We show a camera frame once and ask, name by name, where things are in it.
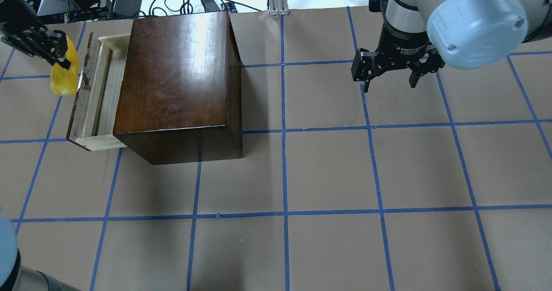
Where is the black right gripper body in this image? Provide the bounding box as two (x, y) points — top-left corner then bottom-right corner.
(374, 32), (438, 74)

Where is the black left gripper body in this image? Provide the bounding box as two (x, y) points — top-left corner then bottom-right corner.
(0, 0), (46, 36)

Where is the yellow corn cob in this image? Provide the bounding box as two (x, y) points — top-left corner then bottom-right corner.
(50, 37), (79, 96)

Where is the light wood drawer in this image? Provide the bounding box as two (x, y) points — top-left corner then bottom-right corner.
(66, 33), (131, 151)

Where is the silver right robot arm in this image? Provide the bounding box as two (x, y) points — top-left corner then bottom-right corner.
(1, 0), (551, 96)

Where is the dark brown wooden cabinet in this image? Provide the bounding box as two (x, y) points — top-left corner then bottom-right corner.
(113, 11), (243, 165)

